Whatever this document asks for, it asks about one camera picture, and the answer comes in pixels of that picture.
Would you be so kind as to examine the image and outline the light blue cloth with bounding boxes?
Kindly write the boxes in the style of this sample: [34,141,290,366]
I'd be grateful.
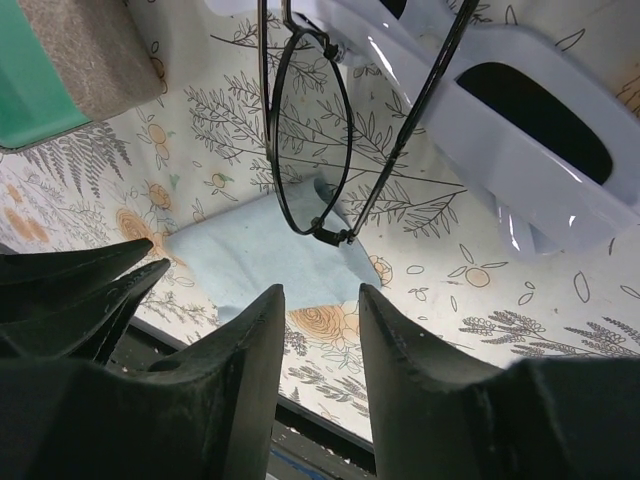
[167,194,381,323]

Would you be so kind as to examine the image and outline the black wire-frame glasses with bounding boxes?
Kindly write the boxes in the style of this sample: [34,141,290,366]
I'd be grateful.
[260,1,478,247]

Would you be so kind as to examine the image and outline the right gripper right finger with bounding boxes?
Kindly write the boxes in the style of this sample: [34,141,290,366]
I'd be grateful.
[359,284,639,479]

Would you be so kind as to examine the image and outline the beige felt glasses case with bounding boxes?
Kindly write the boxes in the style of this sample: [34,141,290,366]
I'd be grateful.
[1,1,164,152]

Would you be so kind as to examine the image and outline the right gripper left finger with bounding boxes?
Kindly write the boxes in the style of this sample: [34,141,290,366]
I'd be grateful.
[1,284,285,479]

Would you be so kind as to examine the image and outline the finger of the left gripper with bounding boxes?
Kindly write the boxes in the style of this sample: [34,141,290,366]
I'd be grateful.
[1,238,152,293]
[1,259,170,360]

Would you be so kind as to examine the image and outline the floral table mat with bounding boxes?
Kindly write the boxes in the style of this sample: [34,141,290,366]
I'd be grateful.
[1,1,639,440]

